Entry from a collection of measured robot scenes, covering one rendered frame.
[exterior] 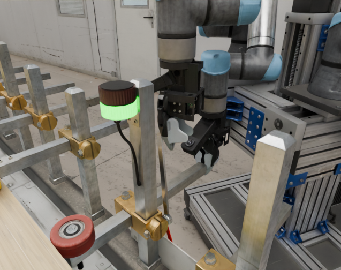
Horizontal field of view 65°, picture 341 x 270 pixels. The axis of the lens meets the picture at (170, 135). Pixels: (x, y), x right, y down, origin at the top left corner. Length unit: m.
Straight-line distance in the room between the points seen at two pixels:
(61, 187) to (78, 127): 0.38
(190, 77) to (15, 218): 0.45
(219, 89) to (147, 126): 0.27
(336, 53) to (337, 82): 0.08
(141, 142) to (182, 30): 0.21
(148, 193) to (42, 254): 0.22
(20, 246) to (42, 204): 0.55
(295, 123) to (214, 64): 0.29
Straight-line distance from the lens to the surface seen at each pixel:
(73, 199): 0.97
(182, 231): 1.77
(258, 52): 0.80
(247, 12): 0.56
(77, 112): 0.69
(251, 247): 0.43
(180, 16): 0.51
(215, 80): 0.68
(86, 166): 0.77
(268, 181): 0.35
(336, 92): 0.89
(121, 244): 0.80
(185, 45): 0.52
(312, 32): 1.10
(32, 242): 0.58
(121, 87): 0.43
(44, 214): 1.07
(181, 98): 0.53
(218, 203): 1.66
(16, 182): 1.29
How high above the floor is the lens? 1.30
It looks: 27 degrees down
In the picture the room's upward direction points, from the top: straight up
